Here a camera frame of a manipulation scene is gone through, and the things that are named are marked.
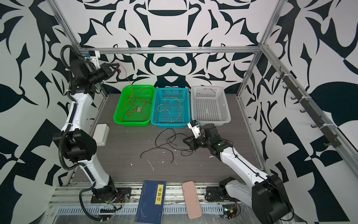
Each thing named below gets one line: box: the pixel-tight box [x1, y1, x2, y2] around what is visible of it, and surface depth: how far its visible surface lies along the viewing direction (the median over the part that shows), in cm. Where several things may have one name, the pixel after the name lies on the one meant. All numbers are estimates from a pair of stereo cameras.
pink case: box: [181, 181, 203, 220], surface depth 73 cm
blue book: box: [134, 180, 167, 224], surface depth 73 cm
